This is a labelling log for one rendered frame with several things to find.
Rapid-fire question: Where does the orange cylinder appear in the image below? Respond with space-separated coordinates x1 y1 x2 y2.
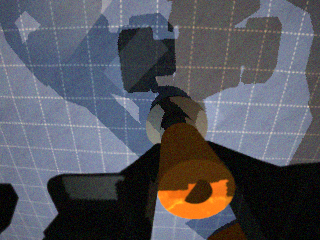
158 123 236 219

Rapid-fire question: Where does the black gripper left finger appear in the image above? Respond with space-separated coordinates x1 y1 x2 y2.
47 143 161 240

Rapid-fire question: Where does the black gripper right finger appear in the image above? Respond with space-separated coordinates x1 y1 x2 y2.
207 141 320 240

